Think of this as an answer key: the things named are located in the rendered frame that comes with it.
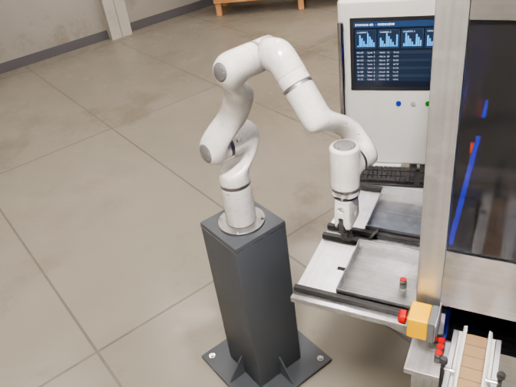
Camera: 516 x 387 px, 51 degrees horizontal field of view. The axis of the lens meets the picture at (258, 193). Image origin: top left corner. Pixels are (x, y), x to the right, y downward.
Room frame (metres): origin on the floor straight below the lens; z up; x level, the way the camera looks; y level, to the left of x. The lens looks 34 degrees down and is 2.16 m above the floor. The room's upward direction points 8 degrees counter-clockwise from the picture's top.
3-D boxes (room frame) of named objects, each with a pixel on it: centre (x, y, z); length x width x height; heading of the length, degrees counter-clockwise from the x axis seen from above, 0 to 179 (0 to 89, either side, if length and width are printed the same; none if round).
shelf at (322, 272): (1.44, -0.44, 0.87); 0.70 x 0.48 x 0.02; 150
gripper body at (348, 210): (1.27, -0.25, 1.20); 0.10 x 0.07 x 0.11; 150
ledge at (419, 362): (0.95, -0.42, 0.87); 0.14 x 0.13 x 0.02; 60
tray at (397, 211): (1.55, -0.58, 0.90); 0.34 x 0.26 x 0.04; 60
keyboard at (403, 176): (1.96, -0.59, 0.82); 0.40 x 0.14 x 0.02; 69
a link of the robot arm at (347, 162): (1.27, -0.26, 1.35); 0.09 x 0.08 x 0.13; 126
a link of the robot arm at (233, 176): (1.75, 0.05, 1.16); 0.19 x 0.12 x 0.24; 126
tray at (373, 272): (1.26, -0.41, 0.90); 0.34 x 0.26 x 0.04; 60
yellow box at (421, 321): (0.98, -0.39, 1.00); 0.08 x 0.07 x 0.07; 60
